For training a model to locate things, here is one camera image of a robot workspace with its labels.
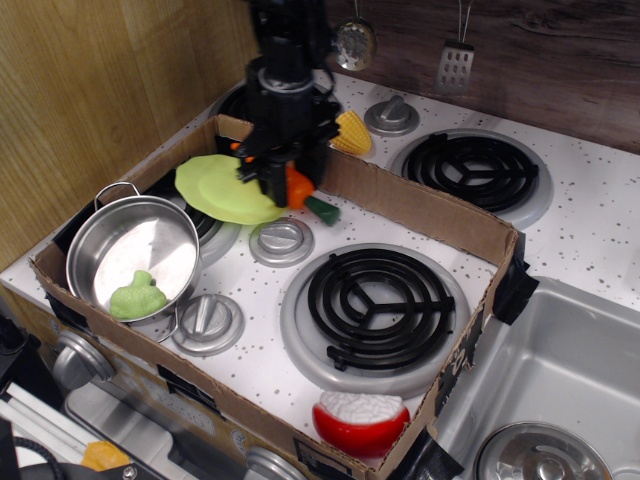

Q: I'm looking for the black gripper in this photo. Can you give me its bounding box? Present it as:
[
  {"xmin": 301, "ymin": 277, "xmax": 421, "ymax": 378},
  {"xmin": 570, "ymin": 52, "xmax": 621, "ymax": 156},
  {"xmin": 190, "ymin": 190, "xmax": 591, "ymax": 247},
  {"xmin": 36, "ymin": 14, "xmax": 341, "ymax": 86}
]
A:
[{"xmin": 236, "ymin": 57, "xmax": 339, "ymax": 208}]

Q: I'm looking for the orange toy carrot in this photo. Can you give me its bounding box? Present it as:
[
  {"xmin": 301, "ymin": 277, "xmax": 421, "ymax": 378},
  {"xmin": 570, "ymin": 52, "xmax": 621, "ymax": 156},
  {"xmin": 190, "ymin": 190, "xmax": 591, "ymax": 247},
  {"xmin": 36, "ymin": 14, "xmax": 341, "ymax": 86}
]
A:
[{"xmin": 229, "ymin": 141, "xmax": 341, "ymax": 227}]

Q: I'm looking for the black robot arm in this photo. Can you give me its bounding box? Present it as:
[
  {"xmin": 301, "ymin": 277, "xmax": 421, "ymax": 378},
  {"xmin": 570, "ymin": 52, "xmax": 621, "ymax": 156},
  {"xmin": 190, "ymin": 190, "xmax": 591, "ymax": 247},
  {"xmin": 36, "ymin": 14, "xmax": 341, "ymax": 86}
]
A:
[{"xmin": 236, "ymin": 1, "xmax": 340, "ymax": 207}]

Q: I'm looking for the light green plastic plate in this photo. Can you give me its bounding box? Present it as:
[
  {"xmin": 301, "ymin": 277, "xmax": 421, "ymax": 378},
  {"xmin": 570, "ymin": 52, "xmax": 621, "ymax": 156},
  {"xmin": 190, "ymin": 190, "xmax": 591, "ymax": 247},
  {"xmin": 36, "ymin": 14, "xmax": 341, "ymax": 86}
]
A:
[{"xmin": 174, "ymin": 154, "xmax": 286, "ymax": 225}]

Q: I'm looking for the yellow toy corn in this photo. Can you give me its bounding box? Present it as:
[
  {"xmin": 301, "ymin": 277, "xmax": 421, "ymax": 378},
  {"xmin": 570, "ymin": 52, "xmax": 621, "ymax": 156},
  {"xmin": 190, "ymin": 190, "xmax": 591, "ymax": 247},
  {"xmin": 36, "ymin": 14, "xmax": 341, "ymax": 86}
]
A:
[{"xmin": 330, "ymin": 111, "xmax": 372, "ymax": 155}]

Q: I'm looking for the silver knob centre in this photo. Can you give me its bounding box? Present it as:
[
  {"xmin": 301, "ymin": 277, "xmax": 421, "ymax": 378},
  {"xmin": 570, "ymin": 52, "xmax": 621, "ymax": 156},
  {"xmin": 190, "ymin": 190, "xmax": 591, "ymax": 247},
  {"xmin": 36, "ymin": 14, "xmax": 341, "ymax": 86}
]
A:
[{"xmin": 249, "ymin": 218, "xmax": 315, "ymax": 268}]

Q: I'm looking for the front left black burner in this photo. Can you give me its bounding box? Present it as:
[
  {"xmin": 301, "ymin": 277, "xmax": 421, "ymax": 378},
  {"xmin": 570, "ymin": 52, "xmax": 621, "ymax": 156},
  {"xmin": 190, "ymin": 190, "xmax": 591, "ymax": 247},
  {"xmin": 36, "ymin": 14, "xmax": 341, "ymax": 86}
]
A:
[{"xmin": 145, "ymin": 169, "xmax": 241, "ymax": 268}]

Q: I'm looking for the silver knob back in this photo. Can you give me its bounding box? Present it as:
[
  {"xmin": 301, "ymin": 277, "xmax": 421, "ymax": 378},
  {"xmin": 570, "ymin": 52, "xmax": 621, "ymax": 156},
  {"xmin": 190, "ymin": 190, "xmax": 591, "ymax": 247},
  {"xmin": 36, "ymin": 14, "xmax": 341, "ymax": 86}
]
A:
[{"xmin": 364, "ymin": 95, "xmax": 420, "ymax": 137}]

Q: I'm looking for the hanging slotted spoon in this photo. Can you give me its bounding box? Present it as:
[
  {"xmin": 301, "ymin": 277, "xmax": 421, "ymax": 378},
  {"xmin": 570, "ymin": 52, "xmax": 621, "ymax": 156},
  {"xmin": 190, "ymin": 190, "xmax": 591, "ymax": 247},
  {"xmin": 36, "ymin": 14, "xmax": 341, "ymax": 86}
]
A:
[{"xmin": 333, "ymin": 1, "xmax": 378, "ymax": 72}]

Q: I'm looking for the front right black burner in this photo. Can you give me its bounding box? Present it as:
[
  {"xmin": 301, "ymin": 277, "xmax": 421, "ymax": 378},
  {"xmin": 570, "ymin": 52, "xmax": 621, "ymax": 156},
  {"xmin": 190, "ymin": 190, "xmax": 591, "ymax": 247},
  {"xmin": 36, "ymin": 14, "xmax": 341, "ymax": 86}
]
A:
[{"xmin": 280, "ymin": 243, "xmax": 470, "ymax": 399}]

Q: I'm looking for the silver metal pot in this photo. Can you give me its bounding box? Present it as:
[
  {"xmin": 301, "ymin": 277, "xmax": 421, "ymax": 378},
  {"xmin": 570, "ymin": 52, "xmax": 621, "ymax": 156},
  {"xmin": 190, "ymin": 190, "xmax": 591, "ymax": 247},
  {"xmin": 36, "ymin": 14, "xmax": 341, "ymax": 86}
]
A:
[{"xmin": 66, "ymin": 182, "xmax": 202, "ymax": 343}]

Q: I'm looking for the silver knob front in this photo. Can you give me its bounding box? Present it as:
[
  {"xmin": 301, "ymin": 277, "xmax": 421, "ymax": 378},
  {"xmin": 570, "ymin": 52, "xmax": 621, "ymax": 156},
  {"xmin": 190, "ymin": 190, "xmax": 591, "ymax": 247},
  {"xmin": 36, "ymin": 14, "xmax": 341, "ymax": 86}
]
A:
[{"xmin": 172, "ymin": 294, "xmax": 245, "ymax": 357}]

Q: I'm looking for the hanging metal spatula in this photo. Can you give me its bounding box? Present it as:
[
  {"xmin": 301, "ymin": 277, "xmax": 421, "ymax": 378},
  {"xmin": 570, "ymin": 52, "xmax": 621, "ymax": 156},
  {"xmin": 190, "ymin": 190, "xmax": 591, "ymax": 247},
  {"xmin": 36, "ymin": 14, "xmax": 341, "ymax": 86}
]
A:
[{"xmin": 433, "ymin": 1, "xmax": 475, "ymax": 95}]

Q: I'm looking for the green toy vegetable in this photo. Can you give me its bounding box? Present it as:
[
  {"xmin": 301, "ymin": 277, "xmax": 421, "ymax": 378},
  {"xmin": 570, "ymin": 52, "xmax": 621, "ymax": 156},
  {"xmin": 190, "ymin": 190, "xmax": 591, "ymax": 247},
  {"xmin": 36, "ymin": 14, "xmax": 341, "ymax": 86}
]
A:
[{"xmin": 109, "ymin": 270, "xmax": 167, "ymax": 320}]

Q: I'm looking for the back right black burner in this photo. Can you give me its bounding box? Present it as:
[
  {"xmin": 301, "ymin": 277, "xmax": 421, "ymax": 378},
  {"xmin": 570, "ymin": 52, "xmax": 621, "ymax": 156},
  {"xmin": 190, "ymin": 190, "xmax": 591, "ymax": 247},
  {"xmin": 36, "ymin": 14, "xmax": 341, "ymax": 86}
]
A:
[{"xmin": 389, "ymin": 129, "xmax": 554, "ymax": 230}]

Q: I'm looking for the cardboard fence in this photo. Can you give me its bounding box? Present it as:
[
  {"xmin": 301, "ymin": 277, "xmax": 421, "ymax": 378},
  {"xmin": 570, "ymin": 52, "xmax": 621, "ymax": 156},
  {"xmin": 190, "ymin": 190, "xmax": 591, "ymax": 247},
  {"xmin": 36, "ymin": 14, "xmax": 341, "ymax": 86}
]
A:
[{"xmin": 29, "ymin": 113, "xmax": 541, "ymax": 480}]

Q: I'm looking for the red bowl of rice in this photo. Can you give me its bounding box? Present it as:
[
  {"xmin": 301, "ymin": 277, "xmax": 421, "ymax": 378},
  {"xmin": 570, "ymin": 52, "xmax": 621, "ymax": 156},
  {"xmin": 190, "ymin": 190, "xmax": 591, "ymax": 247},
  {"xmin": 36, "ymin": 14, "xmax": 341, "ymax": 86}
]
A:
[{"xmin": 312, "ymin": 391, "xmax": 411, "ymax": 459}]

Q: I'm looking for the silver oven knob left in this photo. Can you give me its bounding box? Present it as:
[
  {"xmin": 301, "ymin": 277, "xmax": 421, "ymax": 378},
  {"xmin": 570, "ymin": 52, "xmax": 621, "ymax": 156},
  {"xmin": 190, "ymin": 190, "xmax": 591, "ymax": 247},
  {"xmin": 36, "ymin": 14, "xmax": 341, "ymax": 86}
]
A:
[{"xmin": 53, "ymin": 330, "xmax": 116, "ymax": 391}]

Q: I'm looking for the silver oven knob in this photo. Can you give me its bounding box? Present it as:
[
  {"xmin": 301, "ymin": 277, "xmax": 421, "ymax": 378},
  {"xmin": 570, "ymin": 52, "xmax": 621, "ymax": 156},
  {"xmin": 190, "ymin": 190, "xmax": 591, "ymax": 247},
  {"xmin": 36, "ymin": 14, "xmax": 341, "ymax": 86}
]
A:
[
  {"xmin": 53, "ymin": 330, "xmax": 116, "ymax": 391},
  {"xmin": 243, "ymin": 446, "xmax": 307, "ymax": 480}
]

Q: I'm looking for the silver oven knob bottom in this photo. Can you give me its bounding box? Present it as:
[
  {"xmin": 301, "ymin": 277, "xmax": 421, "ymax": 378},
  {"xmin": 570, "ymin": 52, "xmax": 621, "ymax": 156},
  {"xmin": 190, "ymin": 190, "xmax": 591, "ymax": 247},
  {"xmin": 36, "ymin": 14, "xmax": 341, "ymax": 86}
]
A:
[{"xmin": 243, "ymin": 446, "xmax": 307, "ymax": 480}]

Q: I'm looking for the silver sink basin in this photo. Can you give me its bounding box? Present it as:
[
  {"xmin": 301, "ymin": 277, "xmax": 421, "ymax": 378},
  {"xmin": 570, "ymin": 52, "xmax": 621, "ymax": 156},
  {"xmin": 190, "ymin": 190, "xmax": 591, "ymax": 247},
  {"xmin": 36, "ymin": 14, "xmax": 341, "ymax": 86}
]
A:
[{"xmin": 436, "ymin": 277, "xmax": 639, "ymax": 479}]

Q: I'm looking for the orange yellow toy piece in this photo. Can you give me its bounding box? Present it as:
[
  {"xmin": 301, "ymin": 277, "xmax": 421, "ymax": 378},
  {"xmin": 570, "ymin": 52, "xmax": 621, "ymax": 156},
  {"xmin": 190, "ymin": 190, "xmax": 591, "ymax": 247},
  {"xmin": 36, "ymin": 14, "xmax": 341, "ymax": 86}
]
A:
[{"xmin": 80, "ymin": 440, "xmax": 131, "ymax": 472}]

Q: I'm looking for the silver pot lid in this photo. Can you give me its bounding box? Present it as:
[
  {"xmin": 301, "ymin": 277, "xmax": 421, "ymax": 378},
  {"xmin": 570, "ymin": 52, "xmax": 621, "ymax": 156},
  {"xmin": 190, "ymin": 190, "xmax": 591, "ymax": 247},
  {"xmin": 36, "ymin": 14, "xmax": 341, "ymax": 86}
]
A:
[{"xmin": 473, "ymin": 422, "xmax": 613, "ymax": 479}]

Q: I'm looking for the black cable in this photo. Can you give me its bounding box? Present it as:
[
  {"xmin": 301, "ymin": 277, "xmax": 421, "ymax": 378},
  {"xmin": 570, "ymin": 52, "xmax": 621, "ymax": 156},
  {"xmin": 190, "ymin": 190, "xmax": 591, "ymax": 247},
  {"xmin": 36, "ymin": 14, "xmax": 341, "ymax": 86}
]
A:
[{"xmin": 9, "ymin": 435, "xmax": 66, "ymax": 480}]

